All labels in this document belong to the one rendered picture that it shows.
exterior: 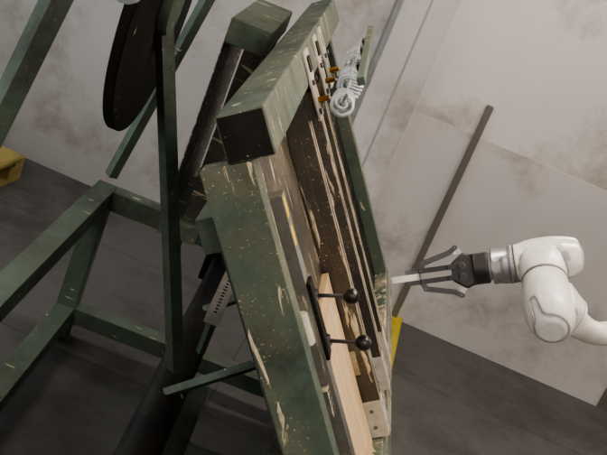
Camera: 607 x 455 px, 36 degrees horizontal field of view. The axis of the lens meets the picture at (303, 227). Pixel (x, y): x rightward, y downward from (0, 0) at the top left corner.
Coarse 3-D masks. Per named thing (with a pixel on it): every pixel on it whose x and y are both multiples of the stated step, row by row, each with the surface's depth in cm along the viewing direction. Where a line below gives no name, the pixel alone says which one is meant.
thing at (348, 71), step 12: (372, 36) 308; (348, 60) 295; (360, 60) 255; (348, 72) 263; (360, 72) 236; (348, 84) 251; (360, 84) 230; (336, 96) 241; (348, 96) 240; (336, 108) 248; (348, 108) 247
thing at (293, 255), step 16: (272, 192) 214; (272, 208) 211; (288, 208) 215; (288, 224) 212; (288, 240) 213; (288, 256) 214; (304, 272) 218; (304, 288) 216; (304, 304) 218; (320, 352) 222; (320, 368) 223; (320, 384) 224; (336, 384) 229; (336, 400) 225; (336, 416) 227; (336, 432) 228; (352, 448) 233
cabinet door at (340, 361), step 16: (320, 288) 257; (320, 304) 246; (336, 320) 265; (336, 336) 260; (336, 352) 254; (336, 368) 249; (352, 368) 275; (352, 384) 271; (352, 400) 265; (352, 416) 259; (352, 432) 253; (368, 432) 279; (368, 448) 272
